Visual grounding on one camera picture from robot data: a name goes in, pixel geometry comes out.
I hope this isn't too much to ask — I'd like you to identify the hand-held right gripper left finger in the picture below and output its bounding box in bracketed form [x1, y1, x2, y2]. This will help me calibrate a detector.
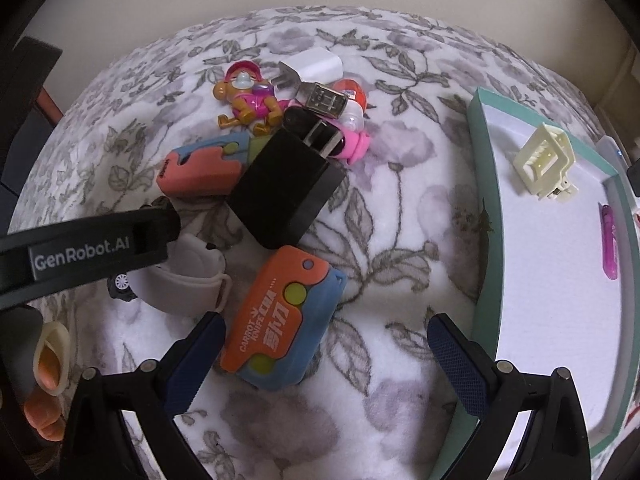
[62, 311, 228, 480]

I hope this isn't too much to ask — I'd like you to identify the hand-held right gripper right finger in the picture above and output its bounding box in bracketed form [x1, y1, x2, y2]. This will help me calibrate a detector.
[426, 312, 593, 480]

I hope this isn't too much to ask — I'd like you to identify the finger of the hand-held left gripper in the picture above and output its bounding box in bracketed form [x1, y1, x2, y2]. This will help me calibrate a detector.
[142, 205, 183, 262]

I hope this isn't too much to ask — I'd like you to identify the black toy car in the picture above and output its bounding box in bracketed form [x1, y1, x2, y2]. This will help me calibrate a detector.
[107, 272, 136, 302]

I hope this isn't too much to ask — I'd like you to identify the white rounded plastic case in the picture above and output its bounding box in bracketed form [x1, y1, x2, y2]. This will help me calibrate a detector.
[131, 232, 233, 317]

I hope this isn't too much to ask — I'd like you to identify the pink and blue eraser block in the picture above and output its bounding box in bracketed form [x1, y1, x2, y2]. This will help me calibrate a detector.
[159, 130, 273, 197]

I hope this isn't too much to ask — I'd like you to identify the orange and blue toy knife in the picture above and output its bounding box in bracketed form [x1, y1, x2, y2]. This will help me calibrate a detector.
[218, 245, 347, 390]

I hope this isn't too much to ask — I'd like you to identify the teal cardboard box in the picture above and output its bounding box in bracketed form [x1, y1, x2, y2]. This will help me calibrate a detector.
[467, 86, 640, 480]

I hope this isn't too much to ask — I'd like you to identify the red tube with white cap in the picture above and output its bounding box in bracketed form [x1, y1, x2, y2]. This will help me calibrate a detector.
[332, 79, 368, 133]

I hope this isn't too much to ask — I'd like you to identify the person's left hand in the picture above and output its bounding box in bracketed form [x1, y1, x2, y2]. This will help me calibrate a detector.
[22, 322, 71, 443]

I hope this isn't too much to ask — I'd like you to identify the black charger plug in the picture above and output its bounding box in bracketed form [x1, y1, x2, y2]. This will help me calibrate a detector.
[225, 122, 347, 251]

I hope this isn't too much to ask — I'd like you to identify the toy dog figure pink hat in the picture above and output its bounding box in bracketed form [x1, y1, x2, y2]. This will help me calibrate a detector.
[216, 60, 288, 137]

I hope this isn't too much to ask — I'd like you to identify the floral blanket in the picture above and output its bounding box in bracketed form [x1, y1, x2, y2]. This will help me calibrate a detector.
[10, 7, 608, 480]

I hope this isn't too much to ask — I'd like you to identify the dark furniture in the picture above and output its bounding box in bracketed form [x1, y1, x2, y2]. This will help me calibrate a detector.
[0, 35, 63, 241]

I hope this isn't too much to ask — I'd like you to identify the purple plastic tube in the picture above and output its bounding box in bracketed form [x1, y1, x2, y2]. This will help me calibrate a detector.
[599, 203, 619, 281]

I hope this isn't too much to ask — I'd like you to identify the gold patterned metal bar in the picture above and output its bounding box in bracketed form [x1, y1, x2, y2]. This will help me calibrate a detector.
[295, 81, 349, 118]

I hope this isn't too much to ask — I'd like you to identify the pink wristband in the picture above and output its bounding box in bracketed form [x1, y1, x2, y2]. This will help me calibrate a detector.
[284, 106, 372, 163]

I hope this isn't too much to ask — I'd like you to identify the white charger plug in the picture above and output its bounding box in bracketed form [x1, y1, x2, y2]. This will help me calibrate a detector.
[277, 49, 344, 86]

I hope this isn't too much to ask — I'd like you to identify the white power strip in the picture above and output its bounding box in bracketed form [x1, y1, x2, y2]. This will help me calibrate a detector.
[595, 136, 632, 177]

